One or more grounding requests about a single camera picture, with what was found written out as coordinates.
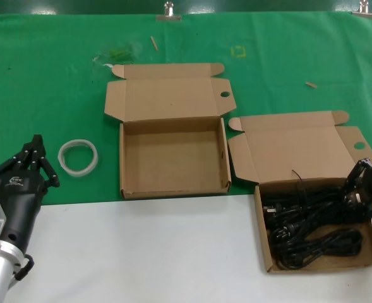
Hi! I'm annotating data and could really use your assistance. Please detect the green table mat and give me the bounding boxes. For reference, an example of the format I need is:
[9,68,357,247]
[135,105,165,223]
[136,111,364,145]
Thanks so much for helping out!
[0,11,372,208]

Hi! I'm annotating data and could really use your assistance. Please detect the silver binder clip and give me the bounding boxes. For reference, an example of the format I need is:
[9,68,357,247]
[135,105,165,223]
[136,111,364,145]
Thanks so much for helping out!
[352,0,372,19]
[155,1,183,22]

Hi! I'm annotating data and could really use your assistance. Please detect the white tape roll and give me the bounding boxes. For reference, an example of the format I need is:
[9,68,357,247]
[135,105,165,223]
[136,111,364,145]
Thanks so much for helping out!
[58,138,99,179]

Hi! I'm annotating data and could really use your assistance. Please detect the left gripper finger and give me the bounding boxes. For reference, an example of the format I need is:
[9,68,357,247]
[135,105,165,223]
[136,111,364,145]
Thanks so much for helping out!
[0,134,43,178]
[30,135,61,189]

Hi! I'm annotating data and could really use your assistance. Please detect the clear plastic bag green bits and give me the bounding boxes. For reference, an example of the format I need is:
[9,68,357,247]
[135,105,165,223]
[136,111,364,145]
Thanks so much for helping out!
[92,40,141,64]

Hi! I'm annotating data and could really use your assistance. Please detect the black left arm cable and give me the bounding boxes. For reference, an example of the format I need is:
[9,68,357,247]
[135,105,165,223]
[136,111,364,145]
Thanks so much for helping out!
[13,254,35,282]

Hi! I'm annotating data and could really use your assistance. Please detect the empty-type cardboard box with lid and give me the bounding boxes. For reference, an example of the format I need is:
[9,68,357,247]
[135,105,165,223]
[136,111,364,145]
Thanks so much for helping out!
[103,62,237,200]

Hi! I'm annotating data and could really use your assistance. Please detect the cardboard box holding cables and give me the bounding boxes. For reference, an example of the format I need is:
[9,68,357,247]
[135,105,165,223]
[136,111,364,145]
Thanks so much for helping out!
[227,110,372,274]

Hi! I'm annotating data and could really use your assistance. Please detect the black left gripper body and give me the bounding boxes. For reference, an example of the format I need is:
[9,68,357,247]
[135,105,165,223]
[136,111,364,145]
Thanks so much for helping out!
[0,169,49,254]

